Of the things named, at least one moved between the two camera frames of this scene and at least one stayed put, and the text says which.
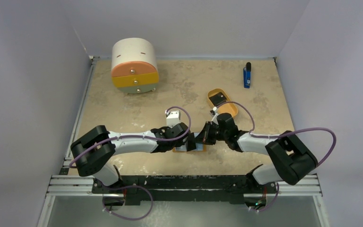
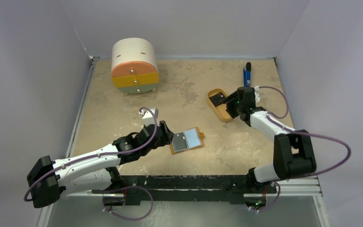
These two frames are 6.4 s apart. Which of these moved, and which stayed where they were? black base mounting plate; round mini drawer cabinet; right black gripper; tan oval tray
Moved: right black gripper
Stayed: round mini drawer cabinet; tan oval tray; black base mounting plate
